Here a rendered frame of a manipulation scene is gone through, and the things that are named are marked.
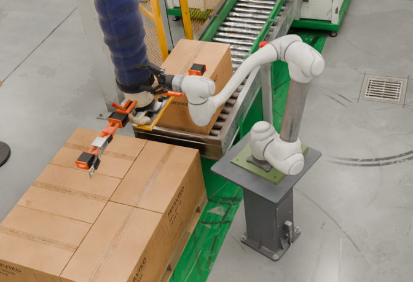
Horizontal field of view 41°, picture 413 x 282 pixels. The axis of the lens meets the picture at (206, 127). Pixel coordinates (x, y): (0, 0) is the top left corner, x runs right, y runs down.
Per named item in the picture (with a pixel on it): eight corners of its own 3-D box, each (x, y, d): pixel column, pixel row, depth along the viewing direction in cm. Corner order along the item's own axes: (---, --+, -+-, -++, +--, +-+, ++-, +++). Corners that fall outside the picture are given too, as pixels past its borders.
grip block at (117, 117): (115, 117, 326) (114, 109, 323) (130, 119, 323) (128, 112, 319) (109, 126, 321) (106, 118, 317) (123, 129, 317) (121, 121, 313)
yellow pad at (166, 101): (161, 94, 355) (160, 88, 352) (175, 96, 351) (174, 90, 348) (136, 128, 332) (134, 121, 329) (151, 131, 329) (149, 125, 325)
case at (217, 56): (187, 80, 451) (180, 38, 425) (234, 86, 437) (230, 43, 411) (157, 128, 410) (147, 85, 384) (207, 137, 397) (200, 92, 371)
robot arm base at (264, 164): (291, 150, 343) (289, 144, 339) (268, 172, 333) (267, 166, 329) (267, 139, 354) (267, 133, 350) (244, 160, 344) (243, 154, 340)
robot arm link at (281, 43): (265, 37, 294) (281, 47, 285) (292, 25, 301) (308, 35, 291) (266, 58, 302) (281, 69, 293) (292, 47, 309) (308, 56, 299)
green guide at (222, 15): (238, -18, 568) (237, -26, 562) (247, -17, 565) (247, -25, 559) (176, 72, 460) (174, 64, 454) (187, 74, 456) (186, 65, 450)
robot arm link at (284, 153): (282, 156, 333) (306, 177, 318) (260, 163, 325) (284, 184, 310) (306, 37, 293) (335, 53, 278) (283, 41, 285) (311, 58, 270)
